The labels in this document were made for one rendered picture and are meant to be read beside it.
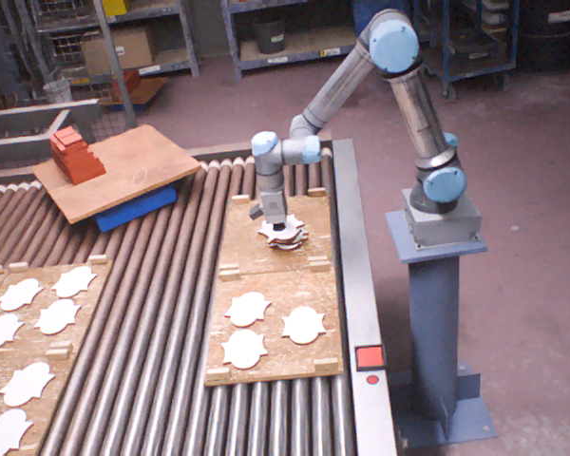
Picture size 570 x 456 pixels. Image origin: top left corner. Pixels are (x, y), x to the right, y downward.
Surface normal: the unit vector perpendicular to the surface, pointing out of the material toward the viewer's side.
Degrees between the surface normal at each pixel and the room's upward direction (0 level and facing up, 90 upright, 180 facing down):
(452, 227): 90
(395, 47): 80
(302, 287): 0
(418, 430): 0
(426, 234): 90
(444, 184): 95
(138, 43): 90
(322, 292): 0
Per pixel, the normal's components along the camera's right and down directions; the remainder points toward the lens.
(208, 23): 0.07, 0.56
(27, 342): -0.14, -0.82
